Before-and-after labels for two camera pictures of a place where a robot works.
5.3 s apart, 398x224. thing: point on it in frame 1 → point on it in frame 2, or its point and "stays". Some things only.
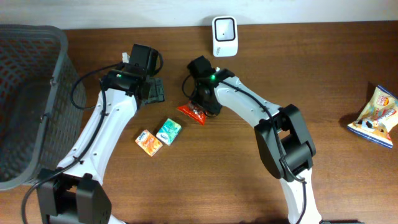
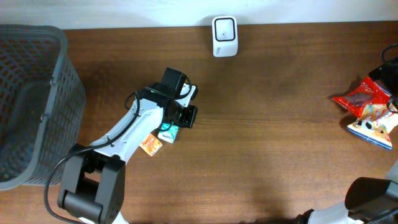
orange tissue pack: [148, 142] stays
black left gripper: [156, 91] → [190, 116]
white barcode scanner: [225, 38] stays
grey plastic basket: [40, 129] stays
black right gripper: [207, 104] → [389, 73]
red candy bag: [194, 112] → [366, 93]
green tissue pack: [168, 132] stays
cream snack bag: [379, 117] stays
